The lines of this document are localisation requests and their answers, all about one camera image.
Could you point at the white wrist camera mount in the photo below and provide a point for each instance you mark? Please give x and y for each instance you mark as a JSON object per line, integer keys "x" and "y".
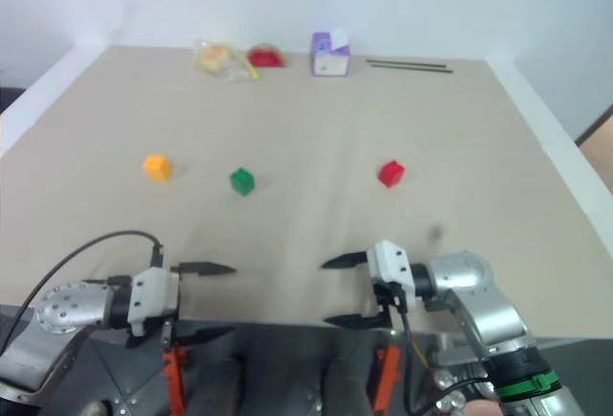
{"x": 151, "y": 293}
{"x": 390, "y": 267}

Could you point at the purple white tissue box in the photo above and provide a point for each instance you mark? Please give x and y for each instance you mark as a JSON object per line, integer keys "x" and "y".
{"x": 329, "y": 56}

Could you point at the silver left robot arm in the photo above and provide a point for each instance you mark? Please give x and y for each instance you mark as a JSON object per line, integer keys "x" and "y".
{"x": 72, "y": 308}

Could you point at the orange clamp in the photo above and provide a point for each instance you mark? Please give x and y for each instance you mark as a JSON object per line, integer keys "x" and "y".
{"x": 173, "y": 377}
{"x": 387, "y": 377}

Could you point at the clear bag with bread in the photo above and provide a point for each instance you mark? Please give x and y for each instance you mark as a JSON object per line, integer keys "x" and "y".
{"x": 215, "y": 59}

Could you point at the green cube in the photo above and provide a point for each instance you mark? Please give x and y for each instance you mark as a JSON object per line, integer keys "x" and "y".
{"x": 242, "y": 181}

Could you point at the red item in clear wrap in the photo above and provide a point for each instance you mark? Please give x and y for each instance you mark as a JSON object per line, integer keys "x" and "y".
{"x": 264, "y": 57}

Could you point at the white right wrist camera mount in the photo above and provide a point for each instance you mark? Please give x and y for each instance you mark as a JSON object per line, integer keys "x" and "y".
{"x": 390, "y": 267}

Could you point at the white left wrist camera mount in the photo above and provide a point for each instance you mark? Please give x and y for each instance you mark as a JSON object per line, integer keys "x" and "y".
{"x": 151, "y": 293}

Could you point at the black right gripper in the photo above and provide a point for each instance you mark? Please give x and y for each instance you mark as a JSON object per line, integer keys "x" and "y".
{"x": 389, "y": 298}

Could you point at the grey metal frame panel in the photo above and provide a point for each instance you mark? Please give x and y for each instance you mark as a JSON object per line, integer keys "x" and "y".
{"x": 120, "y": 377}

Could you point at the beige table cover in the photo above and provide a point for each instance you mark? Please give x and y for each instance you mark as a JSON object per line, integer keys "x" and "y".
{"x": 306, "y": 138}

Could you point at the orange cube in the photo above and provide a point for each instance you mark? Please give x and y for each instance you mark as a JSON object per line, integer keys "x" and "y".
{"x": 157, "y": 168}

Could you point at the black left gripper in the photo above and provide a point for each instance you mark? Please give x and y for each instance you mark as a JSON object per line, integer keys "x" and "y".
{"x": 178, "y": 296}

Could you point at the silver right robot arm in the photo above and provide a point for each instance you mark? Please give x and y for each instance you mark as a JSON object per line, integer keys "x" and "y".
{"x": 493, "y": 320}

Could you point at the thin black stick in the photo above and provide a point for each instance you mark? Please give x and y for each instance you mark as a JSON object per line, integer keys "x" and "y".
{"x": 412, "y": 68}
{"x": 407, "y": 62}

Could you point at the red cube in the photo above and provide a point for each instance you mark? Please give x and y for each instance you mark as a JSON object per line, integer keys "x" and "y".
{"x": 391, "y": 174}

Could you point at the silver round knob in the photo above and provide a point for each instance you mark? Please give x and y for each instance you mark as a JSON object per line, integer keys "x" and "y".
{"x": 452, "y": 402}
{"x": 446, "y": 379}

